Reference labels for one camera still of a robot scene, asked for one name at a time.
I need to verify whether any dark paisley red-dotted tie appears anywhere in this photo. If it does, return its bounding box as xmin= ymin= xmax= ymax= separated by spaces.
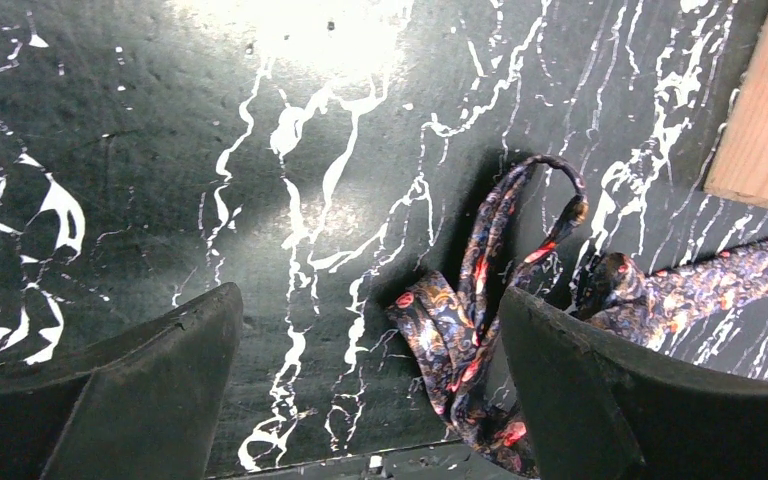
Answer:
xmin=386 ymin=154 xmax=768 ymax=479

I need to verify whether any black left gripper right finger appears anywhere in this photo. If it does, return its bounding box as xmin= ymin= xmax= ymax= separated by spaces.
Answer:
xmin=499 ymin=287 xmax=768 ymax=479

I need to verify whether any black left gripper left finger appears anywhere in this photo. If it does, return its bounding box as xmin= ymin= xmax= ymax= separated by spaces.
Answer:
xmin=0 ymin=283 xmax=243 ymax=479

